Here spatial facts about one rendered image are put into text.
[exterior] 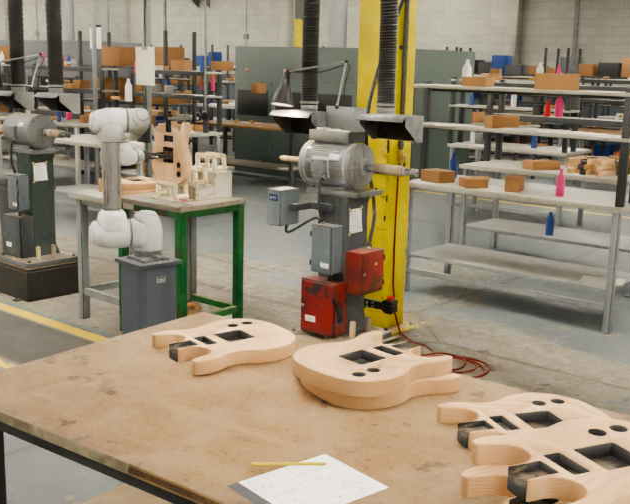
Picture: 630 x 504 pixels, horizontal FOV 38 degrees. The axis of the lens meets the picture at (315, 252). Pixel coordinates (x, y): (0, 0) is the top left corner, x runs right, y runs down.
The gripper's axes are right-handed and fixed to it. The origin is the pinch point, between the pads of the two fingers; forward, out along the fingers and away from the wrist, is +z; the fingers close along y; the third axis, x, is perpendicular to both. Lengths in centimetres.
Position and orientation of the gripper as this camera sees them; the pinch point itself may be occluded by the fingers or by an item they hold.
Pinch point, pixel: (167, 154)
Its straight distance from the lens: 579.4
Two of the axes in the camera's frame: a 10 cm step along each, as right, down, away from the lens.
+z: 6.9, -1.2, 7.2
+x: 0.3, -9.8, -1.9
